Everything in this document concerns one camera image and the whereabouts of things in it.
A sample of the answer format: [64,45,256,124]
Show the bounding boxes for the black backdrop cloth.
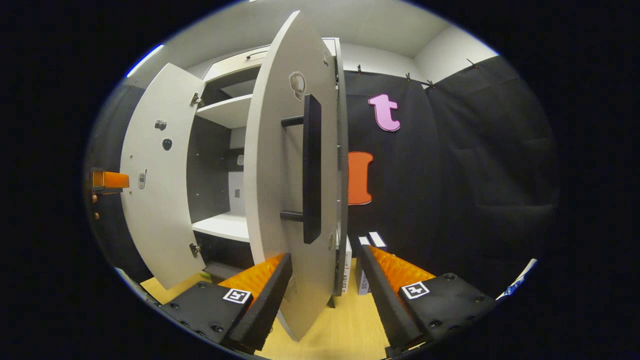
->
[85,55,558,301]

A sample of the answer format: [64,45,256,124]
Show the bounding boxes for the white door with phone sticker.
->
[120,62,206,291]

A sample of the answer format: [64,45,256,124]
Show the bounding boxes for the white cluttered stand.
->
[495,257,538,301]

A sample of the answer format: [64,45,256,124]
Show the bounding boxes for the white book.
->
[341,236,353,296]

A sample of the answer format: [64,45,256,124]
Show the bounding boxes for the ceiling light strip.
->
[126,44,165,78]

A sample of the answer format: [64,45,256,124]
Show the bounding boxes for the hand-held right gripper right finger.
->
[359,245,498,351]

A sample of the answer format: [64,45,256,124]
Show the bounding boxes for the white door with cat sticker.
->
[243,10,340,342]

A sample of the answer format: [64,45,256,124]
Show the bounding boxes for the white cabinet with shelves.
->
[187,37,349,296]

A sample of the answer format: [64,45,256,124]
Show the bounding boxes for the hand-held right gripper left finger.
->
[159,252,293,352]

